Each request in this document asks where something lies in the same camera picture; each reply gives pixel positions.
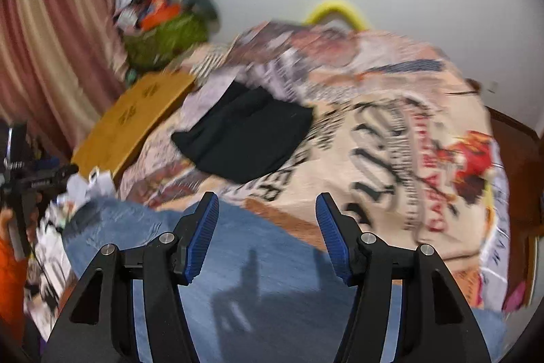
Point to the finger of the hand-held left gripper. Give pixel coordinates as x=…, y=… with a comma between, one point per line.
x=59, y=172

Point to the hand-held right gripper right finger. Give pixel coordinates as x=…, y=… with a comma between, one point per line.
x=329, y=231

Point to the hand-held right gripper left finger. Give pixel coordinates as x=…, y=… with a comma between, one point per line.
x=204, y=235

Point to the blue jeans pants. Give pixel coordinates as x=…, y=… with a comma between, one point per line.
x=272, y=261

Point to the black folded pants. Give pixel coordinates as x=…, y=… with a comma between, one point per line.
x=246, y=133

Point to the person's left hand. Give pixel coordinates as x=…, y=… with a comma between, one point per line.
x=5, y=225

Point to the white cloth clutter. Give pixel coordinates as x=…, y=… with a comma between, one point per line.
x=85, y=188

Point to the wooden board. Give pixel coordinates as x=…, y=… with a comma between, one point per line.
x=127, y=120

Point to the printed blanket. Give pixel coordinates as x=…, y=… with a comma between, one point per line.
x=382, y=99

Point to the pink striped curtain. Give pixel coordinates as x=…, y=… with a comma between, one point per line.
x=51, y=27

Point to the green bag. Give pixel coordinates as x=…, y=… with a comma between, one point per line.
x=165, y=40

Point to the orange box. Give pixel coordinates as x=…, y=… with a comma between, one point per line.
x=161, y=12

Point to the pink cloth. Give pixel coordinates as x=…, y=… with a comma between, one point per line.
x=515, y=297

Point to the yellow foam tube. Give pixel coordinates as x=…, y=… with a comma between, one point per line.
x=335, y=2

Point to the white wall outlet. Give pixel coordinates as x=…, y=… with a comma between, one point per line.
x=493, y=87

